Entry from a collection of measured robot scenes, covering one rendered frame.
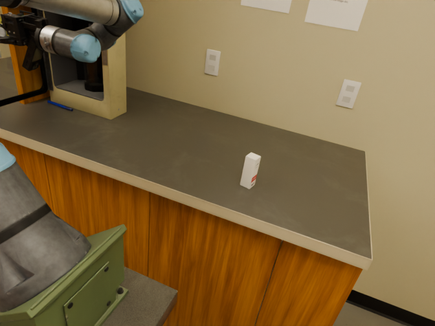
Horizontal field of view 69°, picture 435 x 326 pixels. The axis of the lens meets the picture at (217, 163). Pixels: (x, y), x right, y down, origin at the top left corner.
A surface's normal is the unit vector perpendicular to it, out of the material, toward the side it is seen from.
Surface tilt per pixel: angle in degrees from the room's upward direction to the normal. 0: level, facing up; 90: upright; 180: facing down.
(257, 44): 90
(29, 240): 35
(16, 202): 49
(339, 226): 0
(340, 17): 90
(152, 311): 0
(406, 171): 90
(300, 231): 0
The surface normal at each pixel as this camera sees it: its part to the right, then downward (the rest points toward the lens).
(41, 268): 0.36, -0.37
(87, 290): 0.91, 0.31
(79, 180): -0.36, 0.43
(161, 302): 0.13, -0.85
